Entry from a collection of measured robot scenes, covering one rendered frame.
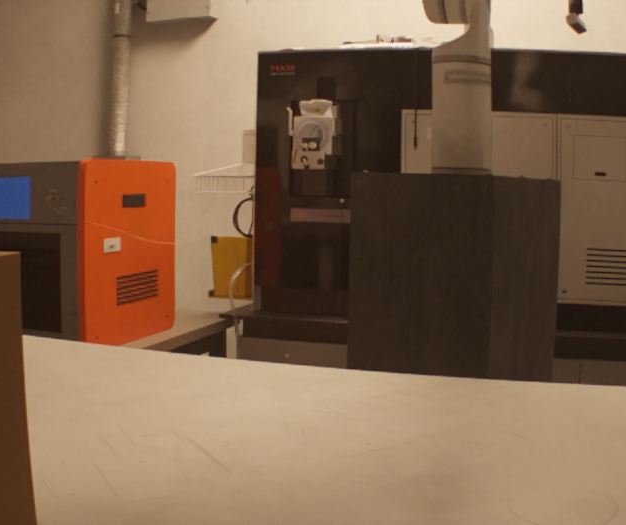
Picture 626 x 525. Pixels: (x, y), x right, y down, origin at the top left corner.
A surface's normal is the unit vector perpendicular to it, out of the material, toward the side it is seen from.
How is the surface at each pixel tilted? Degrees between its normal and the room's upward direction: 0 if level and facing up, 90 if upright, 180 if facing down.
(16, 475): 90
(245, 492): 0
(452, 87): 90
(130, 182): 90
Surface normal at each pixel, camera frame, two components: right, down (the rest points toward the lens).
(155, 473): 0.02, -0.99
